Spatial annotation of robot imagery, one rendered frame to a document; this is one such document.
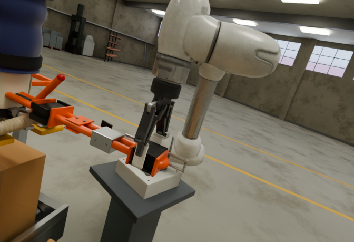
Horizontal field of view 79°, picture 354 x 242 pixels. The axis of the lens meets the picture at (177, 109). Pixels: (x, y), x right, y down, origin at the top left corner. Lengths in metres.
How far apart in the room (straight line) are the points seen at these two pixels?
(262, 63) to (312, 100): 13.66
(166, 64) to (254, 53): 0.20
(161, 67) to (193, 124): 0.73
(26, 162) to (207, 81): 0.89
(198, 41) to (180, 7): 0.08
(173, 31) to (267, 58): 0.22
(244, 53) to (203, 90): 0.63
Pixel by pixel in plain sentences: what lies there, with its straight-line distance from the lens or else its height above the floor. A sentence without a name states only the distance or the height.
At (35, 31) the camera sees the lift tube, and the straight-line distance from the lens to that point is 0.87.
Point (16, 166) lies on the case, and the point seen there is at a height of 0.94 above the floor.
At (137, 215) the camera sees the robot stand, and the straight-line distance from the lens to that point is 1.21.
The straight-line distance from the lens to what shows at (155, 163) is 0.54.
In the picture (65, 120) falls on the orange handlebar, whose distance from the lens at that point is 0.70.
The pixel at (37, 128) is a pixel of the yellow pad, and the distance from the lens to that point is 0.93.
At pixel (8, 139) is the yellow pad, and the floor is 1.15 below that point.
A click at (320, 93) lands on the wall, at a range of 14.15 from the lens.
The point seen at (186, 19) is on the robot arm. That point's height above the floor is 1.61.
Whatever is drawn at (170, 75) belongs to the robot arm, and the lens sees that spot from 0.50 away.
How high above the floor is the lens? 1.53
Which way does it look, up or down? 12 degrees down
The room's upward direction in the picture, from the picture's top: 17 degrees clockwise
